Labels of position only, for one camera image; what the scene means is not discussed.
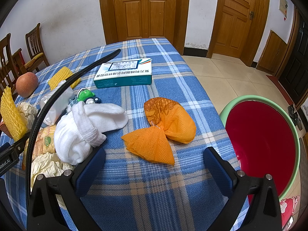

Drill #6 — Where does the dark entrance door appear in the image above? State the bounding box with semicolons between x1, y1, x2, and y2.
277;7;308;106

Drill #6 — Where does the wooden panel door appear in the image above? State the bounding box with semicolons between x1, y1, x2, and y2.
98;0;191;54

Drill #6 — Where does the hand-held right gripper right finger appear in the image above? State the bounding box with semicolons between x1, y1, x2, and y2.
203;147;282;231

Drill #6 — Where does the wooden door with metal handle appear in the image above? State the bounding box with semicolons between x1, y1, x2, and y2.
206;0;270;66

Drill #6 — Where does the orange mesh cloth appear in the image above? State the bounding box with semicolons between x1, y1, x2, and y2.
121;97;196;166

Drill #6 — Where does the wooden chair with yellow cushion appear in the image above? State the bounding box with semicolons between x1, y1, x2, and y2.
25;23;50;71

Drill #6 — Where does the beige wall panel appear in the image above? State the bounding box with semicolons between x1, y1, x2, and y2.
279;0;288;16

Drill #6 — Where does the low wooden cabinet door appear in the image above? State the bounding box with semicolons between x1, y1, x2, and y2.
256;29;288;76

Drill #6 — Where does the red floral cloth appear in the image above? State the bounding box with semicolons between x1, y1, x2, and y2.
279;196;301;231

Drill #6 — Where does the white and teal medicine box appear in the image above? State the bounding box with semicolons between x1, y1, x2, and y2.
93;58;153;89

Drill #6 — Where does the white plastic packet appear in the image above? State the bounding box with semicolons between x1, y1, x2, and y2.
38;80;74;126

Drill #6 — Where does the large wooden chair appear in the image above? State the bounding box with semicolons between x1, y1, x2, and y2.
0;33;24;94

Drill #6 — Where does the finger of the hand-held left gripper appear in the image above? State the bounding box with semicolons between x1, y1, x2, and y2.
11;134;32;157

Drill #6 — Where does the beige snack packet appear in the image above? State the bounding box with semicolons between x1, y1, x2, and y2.
22;125;58;170

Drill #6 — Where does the small white paper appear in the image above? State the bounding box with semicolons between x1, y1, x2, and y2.
17;102;39;127

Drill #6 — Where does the red basin with green rim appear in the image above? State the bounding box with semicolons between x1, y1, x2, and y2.
219;95;301;204

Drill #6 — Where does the red doormat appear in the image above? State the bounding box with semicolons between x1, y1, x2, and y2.
266;74;281;85

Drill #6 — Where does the yellow foam fruit net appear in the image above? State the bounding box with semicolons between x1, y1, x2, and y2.
48;67;81;89
0;88;27;142

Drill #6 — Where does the large cream paper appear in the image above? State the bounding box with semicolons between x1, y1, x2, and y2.
30;152;75;210

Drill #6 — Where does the apple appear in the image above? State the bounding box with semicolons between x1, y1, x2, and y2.
16;72;39;98

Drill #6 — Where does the green and blue toy figure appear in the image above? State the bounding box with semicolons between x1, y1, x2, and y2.
69;88;101;106

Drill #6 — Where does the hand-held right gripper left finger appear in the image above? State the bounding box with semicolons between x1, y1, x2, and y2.
27;147;106;231

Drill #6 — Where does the black cable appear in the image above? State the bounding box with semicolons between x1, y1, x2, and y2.
24;49;121;199

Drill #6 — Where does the orange cardboard box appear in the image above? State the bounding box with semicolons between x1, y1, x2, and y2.
0;121;12;139

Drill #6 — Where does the blue plaid tablecloth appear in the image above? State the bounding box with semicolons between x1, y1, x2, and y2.
0;38;249;231

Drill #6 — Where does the white sock bundle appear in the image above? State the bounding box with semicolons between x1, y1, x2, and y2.
53;101;129;165

